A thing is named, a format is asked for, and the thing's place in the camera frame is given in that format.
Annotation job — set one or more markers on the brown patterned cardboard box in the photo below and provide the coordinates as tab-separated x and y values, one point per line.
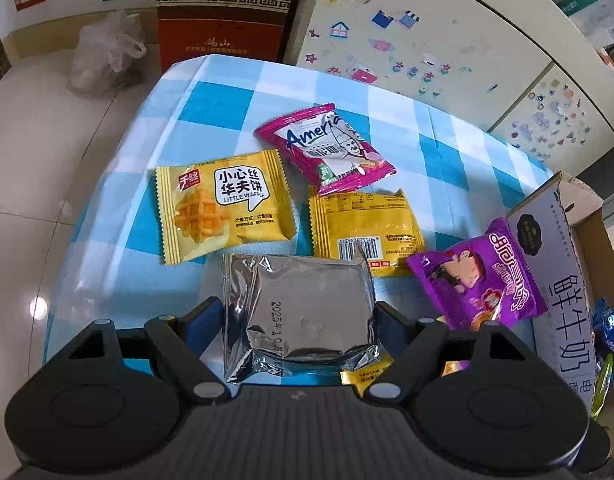
222	25

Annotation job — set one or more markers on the pink snack packet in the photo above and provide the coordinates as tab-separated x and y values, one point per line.
327	155

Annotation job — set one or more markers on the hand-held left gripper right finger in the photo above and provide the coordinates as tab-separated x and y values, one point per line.
392	325

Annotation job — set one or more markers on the cream cabinet with stickers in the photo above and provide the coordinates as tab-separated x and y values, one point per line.
462	10

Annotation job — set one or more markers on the blue foil snack packet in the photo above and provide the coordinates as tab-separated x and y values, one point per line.
612	327

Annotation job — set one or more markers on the blue checked tablecloth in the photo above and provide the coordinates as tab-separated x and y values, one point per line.
137	135

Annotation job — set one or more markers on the purple snack packet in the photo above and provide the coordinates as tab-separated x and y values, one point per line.
467	275

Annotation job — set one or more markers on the green snack packet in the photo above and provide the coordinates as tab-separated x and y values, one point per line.
604	380

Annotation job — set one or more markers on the white plastic bag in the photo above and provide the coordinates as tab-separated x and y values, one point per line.
97	55

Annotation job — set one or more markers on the silver foil snack packet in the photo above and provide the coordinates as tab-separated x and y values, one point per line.
297	310

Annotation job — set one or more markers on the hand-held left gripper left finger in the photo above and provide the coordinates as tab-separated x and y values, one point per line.
207	317

